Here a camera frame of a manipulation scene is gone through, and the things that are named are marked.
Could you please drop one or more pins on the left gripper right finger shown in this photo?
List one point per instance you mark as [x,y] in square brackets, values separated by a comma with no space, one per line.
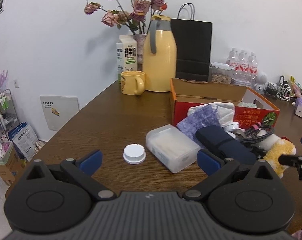
[219,173]

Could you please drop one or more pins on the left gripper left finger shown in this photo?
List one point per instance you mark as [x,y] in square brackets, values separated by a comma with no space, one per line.
[79,172]

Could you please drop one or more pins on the yellow white plush toy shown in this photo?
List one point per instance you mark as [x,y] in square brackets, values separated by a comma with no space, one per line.
[275,146]

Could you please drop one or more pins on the navy zip pouch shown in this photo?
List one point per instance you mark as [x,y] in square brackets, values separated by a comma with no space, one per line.
[222,145]

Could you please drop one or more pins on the translucent plastic storage box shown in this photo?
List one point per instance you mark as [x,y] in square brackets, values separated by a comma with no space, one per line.
[172,148]

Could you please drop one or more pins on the purple drawstring cloth bag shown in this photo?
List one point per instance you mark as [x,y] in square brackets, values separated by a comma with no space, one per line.
[203,117]

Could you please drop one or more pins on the white round lid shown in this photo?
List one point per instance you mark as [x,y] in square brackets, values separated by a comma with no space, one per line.
[134,154]

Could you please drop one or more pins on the white cloth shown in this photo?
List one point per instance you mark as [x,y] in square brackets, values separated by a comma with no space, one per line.
[225,111]

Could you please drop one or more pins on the small white cap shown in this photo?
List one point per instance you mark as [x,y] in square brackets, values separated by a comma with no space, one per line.
[231,126]

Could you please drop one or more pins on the colourful snack packet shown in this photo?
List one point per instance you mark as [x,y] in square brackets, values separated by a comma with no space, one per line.
[296,87]

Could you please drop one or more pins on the red cardboard box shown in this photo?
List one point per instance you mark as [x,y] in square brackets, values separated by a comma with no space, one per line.
[250,106]

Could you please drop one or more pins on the blue white package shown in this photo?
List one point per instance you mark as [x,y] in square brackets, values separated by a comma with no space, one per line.
[24,138]

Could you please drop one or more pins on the white robot figurine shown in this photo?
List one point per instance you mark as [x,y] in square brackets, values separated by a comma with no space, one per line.
[260,80]

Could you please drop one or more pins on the water bottle right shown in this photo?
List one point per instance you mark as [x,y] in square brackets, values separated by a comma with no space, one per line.
[252,63]

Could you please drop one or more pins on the water bottle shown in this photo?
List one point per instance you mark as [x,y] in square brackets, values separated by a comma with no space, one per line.
[243,61]
[232,57]
[252,63]

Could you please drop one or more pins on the clear snack container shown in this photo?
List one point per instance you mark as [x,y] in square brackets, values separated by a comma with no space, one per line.
[220,73]

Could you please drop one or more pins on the water bottle middle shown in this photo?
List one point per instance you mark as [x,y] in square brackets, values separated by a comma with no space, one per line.
[243,61]

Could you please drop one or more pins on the yellow ceramic mug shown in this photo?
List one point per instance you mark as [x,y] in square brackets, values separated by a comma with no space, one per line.
[133,83]

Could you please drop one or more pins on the water bottle left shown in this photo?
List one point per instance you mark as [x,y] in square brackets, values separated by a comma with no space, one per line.
[232,57]

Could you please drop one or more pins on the white milk carton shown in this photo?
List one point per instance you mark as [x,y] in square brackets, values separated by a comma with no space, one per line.
[126,54]

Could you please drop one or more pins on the yellow thermos jug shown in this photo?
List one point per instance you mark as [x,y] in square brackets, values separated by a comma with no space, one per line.
[159,55]

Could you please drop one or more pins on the black paper bag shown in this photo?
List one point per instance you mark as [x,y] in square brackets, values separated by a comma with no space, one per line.
[193,41]

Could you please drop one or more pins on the dried pink rose bouquet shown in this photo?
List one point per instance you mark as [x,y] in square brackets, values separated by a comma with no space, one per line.
[134,18]

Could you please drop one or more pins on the wire storage rack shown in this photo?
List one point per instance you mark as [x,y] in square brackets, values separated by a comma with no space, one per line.
[8,115]

